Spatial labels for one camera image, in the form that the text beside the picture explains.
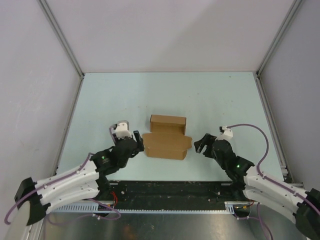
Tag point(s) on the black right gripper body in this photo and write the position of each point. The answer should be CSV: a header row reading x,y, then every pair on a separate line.
x,y
223,165

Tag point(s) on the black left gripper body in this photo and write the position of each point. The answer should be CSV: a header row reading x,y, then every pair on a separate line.
x,y
123,163

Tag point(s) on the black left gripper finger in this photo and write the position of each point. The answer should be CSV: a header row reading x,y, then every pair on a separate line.
x,y
137,136
139,148

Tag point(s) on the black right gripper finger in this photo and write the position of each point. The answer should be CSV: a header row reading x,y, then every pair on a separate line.
x,y
199,145
209,138

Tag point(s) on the brown cardboard box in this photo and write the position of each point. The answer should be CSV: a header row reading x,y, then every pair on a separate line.
x,y
167,137

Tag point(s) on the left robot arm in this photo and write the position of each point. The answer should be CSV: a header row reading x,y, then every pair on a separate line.
x,y
84,182

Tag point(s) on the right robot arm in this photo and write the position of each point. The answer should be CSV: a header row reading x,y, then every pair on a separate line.
x,y
300,206

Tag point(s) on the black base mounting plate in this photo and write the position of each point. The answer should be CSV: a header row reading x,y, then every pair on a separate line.
x,y
225,190

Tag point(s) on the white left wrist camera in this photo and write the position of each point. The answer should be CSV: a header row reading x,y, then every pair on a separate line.
x,y
121,130

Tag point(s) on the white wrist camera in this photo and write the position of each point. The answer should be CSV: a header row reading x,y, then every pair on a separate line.
x,y
226,134
121,130

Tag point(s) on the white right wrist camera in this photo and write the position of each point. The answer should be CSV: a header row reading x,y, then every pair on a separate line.
x,y
226,134

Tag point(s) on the aluminium frame rail left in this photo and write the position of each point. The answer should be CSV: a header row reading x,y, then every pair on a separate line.
x,y
48,13

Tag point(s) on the aluminium frame rail right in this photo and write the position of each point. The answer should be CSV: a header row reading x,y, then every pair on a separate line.
x,y
284,27

